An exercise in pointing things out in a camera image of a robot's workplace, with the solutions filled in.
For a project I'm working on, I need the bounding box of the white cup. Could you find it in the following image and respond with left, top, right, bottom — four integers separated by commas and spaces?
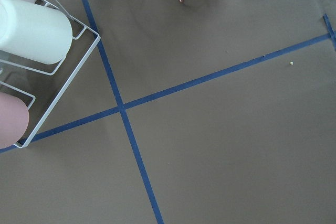
1, 0, 72, 65

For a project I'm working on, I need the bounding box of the white wire cup rack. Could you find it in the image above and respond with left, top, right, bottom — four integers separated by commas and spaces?
1, 0, 101, 148

